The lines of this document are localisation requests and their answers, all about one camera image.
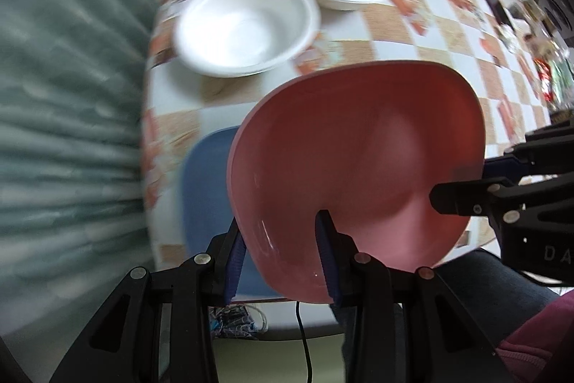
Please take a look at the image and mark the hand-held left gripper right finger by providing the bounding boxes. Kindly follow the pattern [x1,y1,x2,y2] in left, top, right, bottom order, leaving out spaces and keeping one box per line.
[314,210,512,383]

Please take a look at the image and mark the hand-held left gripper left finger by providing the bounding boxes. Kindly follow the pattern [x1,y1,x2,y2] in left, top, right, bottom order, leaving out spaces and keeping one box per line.
[49,217,245,383]

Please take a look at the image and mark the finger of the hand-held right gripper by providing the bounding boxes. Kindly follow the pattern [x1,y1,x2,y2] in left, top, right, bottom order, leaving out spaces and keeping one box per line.
[429,176,574,226]
[483,126,574,186]

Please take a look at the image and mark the blue square plate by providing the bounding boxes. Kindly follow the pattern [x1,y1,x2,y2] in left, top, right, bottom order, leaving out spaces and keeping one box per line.
[179,125,288,303]

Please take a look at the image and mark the pink square plate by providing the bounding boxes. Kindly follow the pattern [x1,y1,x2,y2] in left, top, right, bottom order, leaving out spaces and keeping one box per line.
[226,61,487,304]

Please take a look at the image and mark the person's right forearm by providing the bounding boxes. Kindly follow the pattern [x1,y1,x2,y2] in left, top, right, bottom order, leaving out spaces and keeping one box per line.
[495,289,574,383]

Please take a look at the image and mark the person's leg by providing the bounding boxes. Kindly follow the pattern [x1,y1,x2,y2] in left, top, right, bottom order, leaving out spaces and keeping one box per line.
[332,248,561,383]

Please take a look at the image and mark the pile of colourful packets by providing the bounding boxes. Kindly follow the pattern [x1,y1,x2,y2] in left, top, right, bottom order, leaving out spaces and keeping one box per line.
[507,1,574,117]

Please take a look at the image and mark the checkered printed tablecloth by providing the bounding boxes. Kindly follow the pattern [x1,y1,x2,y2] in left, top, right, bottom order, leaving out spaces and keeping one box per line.
[139,0,574,321]

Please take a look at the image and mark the teal curtain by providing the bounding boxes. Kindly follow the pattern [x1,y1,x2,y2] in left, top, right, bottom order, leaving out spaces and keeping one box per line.
[0,0,189,366]

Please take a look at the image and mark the tangled coloured wires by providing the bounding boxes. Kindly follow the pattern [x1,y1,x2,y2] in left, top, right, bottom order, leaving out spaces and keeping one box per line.
[211,304,270,341]

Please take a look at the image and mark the black cable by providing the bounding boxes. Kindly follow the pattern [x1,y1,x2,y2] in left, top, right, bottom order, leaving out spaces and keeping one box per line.
[293,301,315,383]

